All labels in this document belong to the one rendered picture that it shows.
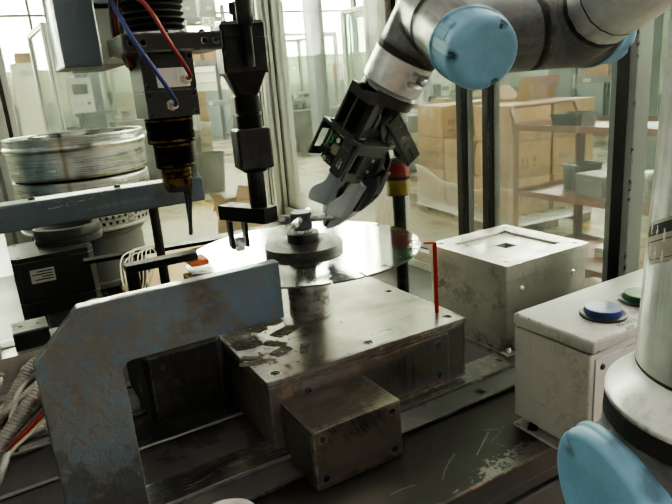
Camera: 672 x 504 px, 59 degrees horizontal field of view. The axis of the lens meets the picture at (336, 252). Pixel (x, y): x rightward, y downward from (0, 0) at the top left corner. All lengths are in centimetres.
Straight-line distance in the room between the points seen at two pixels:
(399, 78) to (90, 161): 82
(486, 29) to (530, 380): 40
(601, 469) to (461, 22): 41
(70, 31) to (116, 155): 57
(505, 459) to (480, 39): 46
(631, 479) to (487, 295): 60
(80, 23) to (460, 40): 49
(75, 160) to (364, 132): 78
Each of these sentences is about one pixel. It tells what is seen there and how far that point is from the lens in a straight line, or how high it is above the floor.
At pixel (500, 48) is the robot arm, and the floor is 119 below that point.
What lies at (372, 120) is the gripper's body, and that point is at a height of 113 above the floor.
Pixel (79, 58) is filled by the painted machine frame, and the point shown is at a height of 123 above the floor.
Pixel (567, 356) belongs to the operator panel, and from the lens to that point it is 71.
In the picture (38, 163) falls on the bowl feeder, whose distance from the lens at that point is 140.
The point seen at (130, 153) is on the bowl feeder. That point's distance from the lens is 143.
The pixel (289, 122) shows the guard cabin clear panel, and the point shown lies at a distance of 190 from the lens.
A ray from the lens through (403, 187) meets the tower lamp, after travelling 108.
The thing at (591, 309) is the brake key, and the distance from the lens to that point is 74.
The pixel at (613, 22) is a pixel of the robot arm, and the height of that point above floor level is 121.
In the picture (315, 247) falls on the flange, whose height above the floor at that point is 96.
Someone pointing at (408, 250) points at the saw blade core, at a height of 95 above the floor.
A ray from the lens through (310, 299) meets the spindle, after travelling 85.
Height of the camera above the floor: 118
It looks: 16 degrees down
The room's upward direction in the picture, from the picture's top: 5 degrees counter-clockwise
